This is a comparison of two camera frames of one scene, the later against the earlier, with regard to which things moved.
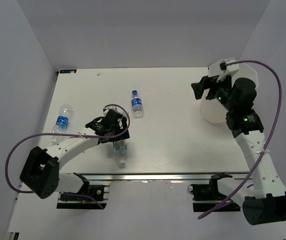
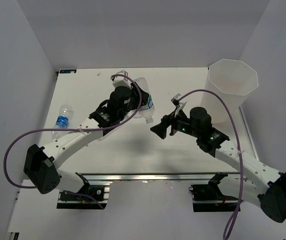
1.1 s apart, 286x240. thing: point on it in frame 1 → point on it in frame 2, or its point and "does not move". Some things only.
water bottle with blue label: (62, 123) does not move
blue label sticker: (68, 71) does not move
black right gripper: (207, 83) → (160, 129)
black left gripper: (124, 136) → (136, 97)
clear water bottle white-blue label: (120, 148) → (147, 110)
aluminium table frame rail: (159, 177) does not move
